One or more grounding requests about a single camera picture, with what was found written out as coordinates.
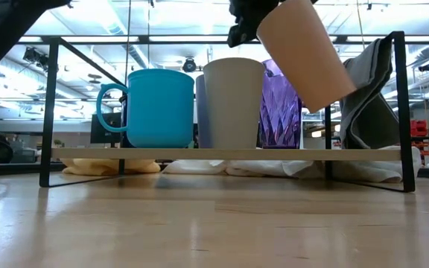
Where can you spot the black round overhead camera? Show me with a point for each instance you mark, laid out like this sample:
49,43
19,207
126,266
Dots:
189,65

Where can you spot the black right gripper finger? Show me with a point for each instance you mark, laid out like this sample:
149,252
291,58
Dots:
242,35

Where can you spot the yellow cloth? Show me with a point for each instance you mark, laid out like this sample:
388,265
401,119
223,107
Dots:
106,166

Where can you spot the dark navy mug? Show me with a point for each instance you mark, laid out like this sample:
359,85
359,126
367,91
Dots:
124,123

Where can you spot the black monitor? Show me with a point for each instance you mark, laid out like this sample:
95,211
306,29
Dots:
103,134

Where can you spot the purple faceted plastic tumbler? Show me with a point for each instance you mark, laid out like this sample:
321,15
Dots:
281,119

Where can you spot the black hanging fixture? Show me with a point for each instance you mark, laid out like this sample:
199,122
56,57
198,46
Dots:
35,57

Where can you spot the grey cloth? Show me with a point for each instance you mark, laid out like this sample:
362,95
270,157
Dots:
371,111

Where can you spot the white plaid cloth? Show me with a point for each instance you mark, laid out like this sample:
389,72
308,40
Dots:
274,167

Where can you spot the blue plastic mug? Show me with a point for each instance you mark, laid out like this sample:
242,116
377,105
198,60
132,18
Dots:
158,111

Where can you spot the orange plastic cup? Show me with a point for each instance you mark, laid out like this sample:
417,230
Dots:
304,56

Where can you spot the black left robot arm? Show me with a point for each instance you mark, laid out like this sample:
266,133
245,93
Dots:
6,26

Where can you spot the red storage bins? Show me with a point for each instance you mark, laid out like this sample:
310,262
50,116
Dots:
419,127

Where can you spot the beige plastic cup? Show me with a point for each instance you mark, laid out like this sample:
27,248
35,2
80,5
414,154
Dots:
233,108

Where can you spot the wooden shelf with black frame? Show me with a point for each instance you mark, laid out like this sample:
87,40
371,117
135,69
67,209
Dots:
237,154

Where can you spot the lavender plastic cup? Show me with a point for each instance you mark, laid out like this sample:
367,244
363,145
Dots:
201,111

